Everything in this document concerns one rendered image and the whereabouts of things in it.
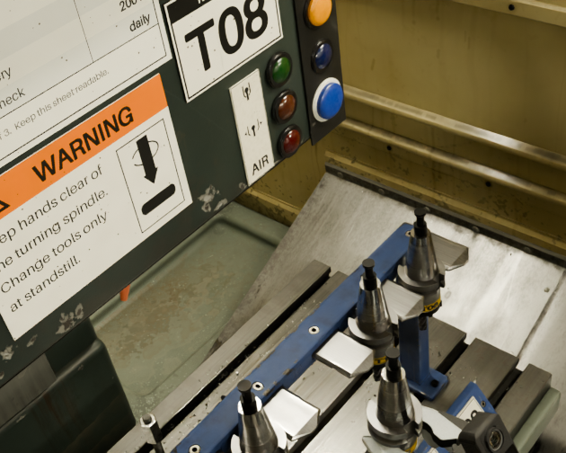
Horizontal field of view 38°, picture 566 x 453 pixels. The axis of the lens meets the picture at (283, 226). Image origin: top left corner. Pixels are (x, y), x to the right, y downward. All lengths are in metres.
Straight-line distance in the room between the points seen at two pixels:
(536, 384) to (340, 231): 0.61
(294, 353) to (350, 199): 0.86
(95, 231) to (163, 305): 1.53
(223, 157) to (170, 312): 1.46
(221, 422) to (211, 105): 0.50
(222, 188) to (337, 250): 1.21
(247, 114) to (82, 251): 0.16
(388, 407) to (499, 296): 0.77
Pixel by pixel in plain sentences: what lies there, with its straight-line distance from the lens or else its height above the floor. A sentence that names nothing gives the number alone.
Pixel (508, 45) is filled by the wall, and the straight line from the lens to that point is 1.47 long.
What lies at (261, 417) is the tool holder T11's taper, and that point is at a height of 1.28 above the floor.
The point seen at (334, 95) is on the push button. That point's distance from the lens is 0.67.
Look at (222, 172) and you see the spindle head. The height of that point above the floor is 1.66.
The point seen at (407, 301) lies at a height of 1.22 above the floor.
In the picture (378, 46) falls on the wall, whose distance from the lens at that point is 1.64.
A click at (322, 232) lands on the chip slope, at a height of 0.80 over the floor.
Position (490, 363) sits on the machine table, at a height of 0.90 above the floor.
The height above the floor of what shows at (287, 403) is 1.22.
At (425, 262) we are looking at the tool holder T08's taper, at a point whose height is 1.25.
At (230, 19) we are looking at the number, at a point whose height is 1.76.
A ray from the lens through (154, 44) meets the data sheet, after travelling 0.53.
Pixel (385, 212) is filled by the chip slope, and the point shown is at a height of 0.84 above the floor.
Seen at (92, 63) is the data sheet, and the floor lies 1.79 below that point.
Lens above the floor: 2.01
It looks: 41 degrees down
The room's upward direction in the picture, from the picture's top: 10 degrees counter-clockwise
